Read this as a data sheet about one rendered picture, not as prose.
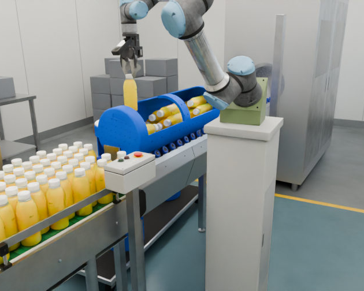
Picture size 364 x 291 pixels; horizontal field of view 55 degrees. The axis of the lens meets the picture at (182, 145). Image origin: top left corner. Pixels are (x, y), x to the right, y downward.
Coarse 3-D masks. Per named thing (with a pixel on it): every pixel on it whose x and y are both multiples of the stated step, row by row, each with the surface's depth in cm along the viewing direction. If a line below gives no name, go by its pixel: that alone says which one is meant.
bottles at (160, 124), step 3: (192, 111) 230; (192, 114) 229; (192, 117) 229; (147, 120) 210; (162, 120) 206; (147, 123) 206; (150, 123) 208; (153, 123) 209; (156, 123) 210; (159, 123) 204; (162, 123) 204; (159, 126) 202; (162, 126) 203; (165, 126) 205; (168, 126) 206; (159, 129) 203
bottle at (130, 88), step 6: (132, 78) 173; (126, 84) 172; (132, 84) 172; (126, 90) 172; (132, 90) 172; (126, 96) 173; (132, 96) 173; (126, 102) 174; (132, 102) 174; (132, 108) 175
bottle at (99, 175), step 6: (96, 168) 143; (102, 168) 142; (96, 174) 142; (102, 174) 142; (96, 180) 143; (102, 180) 142; (96, 186) 144; (102, 186) 143; (102, 198) 145; (108, 198) 145
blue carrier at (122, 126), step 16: (160, 96) 203; (176, 96) 204; (192, 96) 245; (112, 112) 171; (128, 112) 167; (144, 112) 210; (208, 112) 222; (112, 128) 174; (128, 128) 168; (144, 128) 169; (176, 128) 193; (192, 128) 211; (112, 144) 177; (128, 144) 171; (144, 144) 171; (160, 144) 186
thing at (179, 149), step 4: (268, 104) 331; (200, 132) 229; (196, 136) 223; (204, 136) 229; (192, 140) 218; (196, 140) 221; (200, 140) 224; (184, 144) 210; (188, 144) 213; (192, 144) 216; (168, 148) 199; (180, 148) 206; (184, 148) 208; (172, 152) 199; (176, 152) 201; (164, 156) 192; (168, 156) 195; (156, 160) 186; (160, 160) 189; (164, 160) 191; (156, 164) 185
